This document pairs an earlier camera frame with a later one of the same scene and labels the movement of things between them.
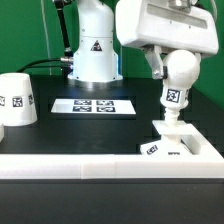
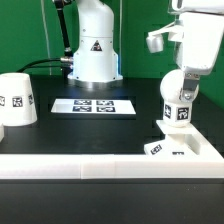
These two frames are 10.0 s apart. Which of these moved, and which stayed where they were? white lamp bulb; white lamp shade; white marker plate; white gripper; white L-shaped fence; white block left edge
Moved: white gripper; white lamp bulb
Stayed: white L-shaped fence; white block left edge; white lamp shade; white marker plate
